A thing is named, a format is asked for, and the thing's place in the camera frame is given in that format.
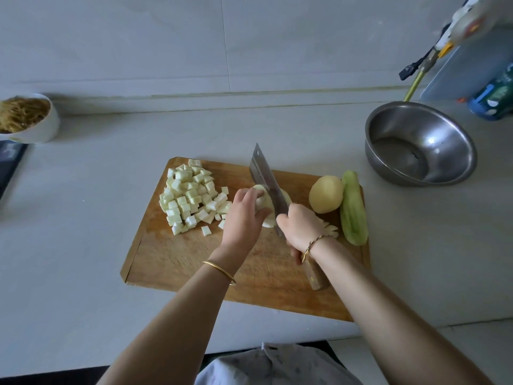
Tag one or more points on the light blue plastic board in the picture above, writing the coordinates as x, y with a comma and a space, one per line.
465, 68

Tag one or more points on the gold bangle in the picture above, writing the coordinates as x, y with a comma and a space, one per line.
218, 271

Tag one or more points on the white patterned garment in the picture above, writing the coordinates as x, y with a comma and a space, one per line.
276, 369

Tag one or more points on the person's left forearm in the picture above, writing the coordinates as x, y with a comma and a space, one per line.
168, 329

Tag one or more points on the dark green bottle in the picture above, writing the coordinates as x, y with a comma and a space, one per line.
495, 98

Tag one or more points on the dark green trousers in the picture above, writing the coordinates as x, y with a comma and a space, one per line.
207, 363

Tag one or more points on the white bowl of noodles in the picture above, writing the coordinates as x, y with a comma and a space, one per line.
28, 118

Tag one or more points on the pile of white diced vegetable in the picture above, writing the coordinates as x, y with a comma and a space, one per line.
264, 206

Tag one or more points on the wooden cutting board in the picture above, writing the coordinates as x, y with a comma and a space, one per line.
264, 284

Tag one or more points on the black gas stove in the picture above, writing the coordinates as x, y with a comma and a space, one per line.
9, 168

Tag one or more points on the peeled yellow potato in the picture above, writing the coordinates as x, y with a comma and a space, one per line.
326, 194

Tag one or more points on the peeled green cucumber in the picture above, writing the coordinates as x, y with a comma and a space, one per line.
353, 208

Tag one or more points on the deep stainless steel bowl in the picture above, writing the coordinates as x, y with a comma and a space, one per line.
449, 124

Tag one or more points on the person's right hand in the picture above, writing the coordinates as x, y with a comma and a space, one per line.
303, 228

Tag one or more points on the person's right forearm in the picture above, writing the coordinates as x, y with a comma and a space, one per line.
401, 320

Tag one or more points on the person's left hand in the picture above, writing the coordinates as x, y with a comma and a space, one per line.
242, 224

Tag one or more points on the pile of garlic cloves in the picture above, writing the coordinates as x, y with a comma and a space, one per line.
331, 228

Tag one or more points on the pale green cabbage vegetable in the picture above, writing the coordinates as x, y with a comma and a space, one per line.
191, 200

